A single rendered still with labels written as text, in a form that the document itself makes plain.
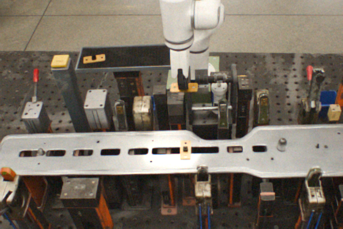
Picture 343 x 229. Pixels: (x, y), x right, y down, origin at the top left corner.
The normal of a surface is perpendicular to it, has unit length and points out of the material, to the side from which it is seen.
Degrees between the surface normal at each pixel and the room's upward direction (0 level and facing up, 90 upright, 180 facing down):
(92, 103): 0
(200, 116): 0
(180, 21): 90
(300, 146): 0
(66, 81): 90
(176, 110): 90
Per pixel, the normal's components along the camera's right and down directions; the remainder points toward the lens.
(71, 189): -0.07, -0.69
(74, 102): -0.03, 0.72
